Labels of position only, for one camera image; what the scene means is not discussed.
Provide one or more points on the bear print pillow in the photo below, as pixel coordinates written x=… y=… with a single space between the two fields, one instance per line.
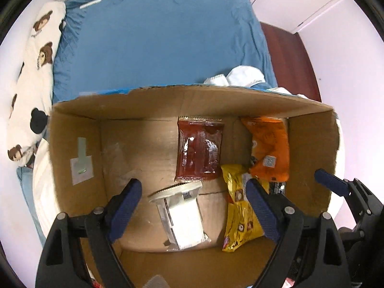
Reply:
x=33 y=75

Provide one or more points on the printed cardboard box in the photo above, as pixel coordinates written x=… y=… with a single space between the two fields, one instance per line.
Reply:
x=144 y=144

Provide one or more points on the dark red wooden furniture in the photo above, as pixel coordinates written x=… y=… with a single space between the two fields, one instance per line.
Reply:
x=288 y=60

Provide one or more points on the light blue cloth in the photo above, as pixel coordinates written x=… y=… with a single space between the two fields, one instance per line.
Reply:
x=25 y=186

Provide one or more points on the white snack packet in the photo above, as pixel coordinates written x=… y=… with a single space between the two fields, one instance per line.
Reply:
x=186 y=219

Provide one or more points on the blue bed sheet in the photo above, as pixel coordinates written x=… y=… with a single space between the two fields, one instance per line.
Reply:
x=165 y=36

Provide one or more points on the white cabinet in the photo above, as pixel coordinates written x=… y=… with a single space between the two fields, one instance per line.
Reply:
x=300 y=3

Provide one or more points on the yellow snack packet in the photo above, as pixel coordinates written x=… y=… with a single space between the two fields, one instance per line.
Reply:
x=240 y=216

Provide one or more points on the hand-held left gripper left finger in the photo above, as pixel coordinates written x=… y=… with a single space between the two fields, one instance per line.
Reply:
x=124 y=210

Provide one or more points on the black snack packet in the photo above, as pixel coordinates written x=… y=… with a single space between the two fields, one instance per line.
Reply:
x=277 y=188

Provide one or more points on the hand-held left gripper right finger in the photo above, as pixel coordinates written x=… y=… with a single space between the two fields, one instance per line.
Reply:
x=262 y=210

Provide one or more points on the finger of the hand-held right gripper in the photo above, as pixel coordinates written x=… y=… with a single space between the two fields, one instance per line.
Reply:
x=331 y=183

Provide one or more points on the clear plastic wrapper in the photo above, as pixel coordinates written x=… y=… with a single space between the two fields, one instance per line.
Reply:
x=156 y=282

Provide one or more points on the brown snack packet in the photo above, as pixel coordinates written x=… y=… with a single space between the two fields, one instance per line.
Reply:
x=198 y=147

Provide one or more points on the white paper label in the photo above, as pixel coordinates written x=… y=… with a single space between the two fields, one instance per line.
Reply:
x=81 y=171

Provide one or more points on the white crumpled cloth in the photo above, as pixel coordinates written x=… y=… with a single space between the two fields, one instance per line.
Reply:
x=243 y=76

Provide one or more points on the orange snack packet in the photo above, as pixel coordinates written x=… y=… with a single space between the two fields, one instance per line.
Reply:
x=270 y=144

